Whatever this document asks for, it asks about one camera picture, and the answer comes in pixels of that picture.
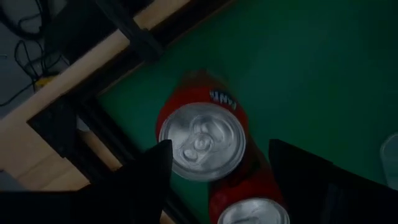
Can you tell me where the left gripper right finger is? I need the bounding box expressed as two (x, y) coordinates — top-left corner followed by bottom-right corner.
(269, 139), (398, 224)

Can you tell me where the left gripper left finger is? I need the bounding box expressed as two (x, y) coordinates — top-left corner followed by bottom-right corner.
(62, 139), (174, 224)

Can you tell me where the orange Fanta soda can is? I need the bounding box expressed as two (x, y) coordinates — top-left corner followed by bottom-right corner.
(155, 70), (249, 183)
(207, 136), (292, 224)

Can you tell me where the clear plastic bin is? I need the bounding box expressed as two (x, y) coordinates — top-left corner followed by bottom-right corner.
(379, 133), (398, 190)

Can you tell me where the green table mat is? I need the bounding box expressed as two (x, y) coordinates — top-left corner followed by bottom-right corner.
(98, 0), (398, 224)

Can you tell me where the yellow connector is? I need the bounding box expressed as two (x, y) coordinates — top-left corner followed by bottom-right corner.
(34, 74), (60, 91)

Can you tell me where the black aluminium table frame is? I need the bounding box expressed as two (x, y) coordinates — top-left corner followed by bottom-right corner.
(27, 0), (237, 224)

